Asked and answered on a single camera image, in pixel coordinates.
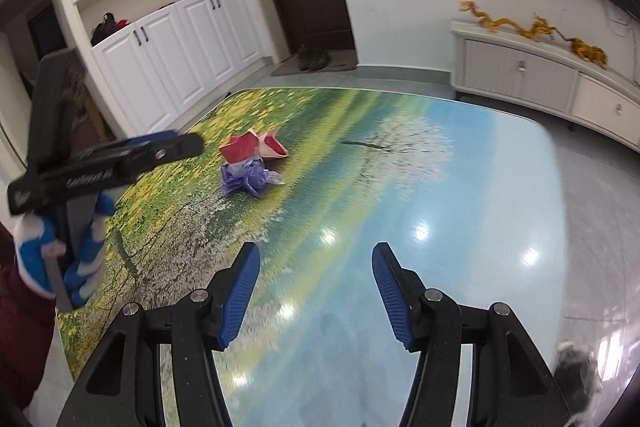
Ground red torn wrapper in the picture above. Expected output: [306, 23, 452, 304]
[218, 130, 290, 165]

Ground black bag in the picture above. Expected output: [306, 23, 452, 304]
[90, 12, 117, 46]

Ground white panelled cabinet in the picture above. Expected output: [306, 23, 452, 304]
[50, 0, 273, 142]

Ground landscape print table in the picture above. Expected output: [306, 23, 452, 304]
[54, 87, 568, 427]

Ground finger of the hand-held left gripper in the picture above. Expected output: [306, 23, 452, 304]
[117, 129, 205, 178]

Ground golden tiger toy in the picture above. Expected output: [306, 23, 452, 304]
[570, 38, 608, 68]

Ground person's left hand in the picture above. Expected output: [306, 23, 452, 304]
[12, 192, 118, 303]

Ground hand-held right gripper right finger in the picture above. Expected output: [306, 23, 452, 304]
[371, 241, 573, 427]

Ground person's left forearm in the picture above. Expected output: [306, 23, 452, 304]
[0, 227, 58, 413]

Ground purple plastic bag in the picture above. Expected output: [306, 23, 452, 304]
[220, 156, 286, 198]

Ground grey furry slipper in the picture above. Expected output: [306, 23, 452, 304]
[552, 339, 608, 413]

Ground white tv cabinet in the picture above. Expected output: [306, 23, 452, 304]
[450, 19, 640, 148]

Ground golden dragon toy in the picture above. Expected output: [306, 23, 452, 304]
[460, 0, 568, 44]

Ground brown doormat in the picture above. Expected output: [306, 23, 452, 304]
[272, 52, 358, 78]

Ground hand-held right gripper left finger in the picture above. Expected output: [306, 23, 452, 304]
[56, 241, 262, 427]

